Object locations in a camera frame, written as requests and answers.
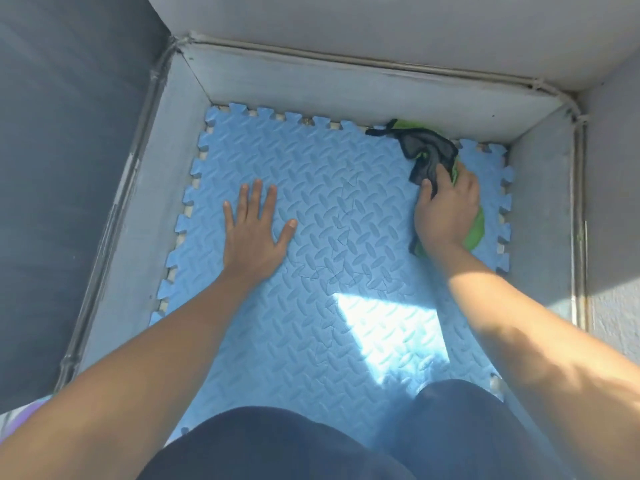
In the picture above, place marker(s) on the person's right hand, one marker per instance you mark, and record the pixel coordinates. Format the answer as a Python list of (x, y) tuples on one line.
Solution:
[(450, 219)]

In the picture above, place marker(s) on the person's left hand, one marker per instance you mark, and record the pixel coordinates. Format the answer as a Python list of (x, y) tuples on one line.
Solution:
[(252, 249)]

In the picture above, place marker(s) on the person's left little finger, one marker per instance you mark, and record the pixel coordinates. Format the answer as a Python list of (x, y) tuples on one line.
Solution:
[(229, 217)]

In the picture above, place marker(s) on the person's left middle finger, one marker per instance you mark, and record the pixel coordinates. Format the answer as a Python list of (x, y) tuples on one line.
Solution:
[(256, 200)]

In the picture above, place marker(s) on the person's right thumb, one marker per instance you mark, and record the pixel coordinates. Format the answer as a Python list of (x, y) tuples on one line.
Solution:
[(425, 192)]

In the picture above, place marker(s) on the person's left thumb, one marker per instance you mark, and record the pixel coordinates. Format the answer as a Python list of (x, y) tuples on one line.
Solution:
[(287, 233)]

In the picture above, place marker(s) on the green and black cloth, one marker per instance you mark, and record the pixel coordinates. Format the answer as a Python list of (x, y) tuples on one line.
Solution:
[(430, 147)]

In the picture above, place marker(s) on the person's left forearm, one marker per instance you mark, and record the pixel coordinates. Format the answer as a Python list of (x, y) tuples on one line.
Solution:
[(125, 379)]

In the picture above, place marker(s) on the person's right forearm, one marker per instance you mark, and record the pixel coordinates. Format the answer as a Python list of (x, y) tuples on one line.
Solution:
[(540, 344)]

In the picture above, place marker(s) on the blue foam puzzle mat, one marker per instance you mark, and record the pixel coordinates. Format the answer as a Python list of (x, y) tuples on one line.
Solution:
[(320, 244)]

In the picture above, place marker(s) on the person's left leg dark trousers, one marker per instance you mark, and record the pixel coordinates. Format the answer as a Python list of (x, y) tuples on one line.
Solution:
[(270, 449)]

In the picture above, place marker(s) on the person's leg dark trousers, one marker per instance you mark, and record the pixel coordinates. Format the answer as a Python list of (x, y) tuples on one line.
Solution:
[(270, 449), (465, 429)]

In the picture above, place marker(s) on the person's right leg dark trousers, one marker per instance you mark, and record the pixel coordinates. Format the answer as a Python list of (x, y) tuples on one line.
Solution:
[(465, 429)]

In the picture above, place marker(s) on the purple patterned cloth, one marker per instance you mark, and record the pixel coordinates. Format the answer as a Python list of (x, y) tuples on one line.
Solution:
[(20, 417)]

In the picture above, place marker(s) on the grey wall conduit pipe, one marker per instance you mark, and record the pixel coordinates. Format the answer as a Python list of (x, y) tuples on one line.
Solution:
[(380, 64), (580, 219), (117, 209)]

